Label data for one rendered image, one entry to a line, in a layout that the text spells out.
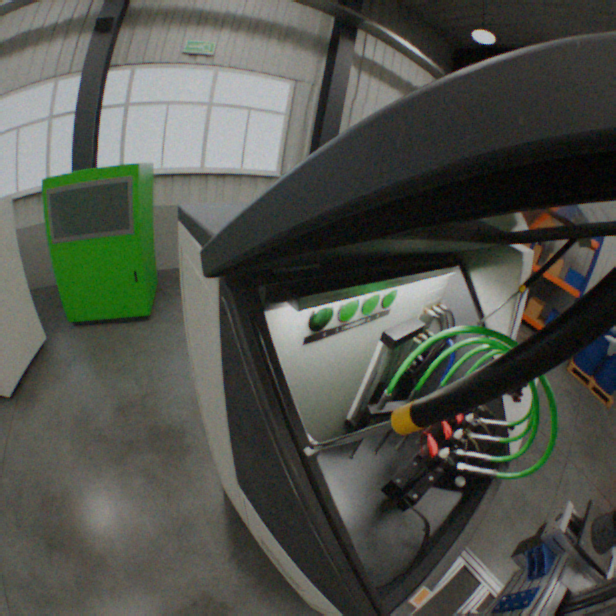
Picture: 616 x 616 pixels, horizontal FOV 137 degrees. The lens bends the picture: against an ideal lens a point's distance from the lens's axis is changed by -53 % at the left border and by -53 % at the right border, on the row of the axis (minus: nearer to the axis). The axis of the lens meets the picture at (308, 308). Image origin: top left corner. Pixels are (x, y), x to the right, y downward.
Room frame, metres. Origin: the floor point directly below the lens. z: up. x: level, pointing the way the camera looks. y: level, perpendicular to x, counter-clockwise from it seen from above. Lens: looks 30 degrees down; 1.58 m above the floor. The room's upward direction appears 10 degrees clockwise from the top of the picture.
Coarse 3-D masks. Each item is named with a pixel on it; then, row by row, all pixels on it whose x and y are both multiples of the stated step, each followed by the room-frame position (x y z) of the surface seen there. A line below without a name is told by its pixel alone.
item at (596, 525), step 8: (608, 512) -0.07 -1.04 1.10; (600, 520) -0.08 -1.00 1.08; (608, 520) -0.10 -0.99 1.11; (592, 528) -0.09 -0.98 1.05; (600, 528) -0.11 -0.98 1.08; (608, 528) -0.12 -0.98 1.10; (592, 536) -0.12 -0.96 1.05; (600, 536) -0.13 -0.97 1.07; (608, 536) -0.15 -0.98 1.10; (592, 544) -0.14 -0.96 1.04; (600, 544) -0.16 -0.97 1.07; (608, 544) -0.18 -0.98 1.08; (600, 552) -0.19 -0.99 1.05
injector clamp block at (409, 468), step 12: (456, 444) 0.38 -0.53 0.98; (408, 468) 0.30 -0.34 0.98; (444, 468) 0.29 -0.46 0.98; (396, 480) 0.26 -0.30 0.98; (408, 480) 0.26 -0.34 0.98; (420, 480) 0.26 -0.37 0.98; (432, 480) 0.26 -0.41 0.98; (384, 492) 0.25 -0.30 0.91; (408, 492) 0.23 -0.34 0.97; (420, 492) 0.22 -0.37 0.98; (396, 504) 0.22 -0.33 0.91
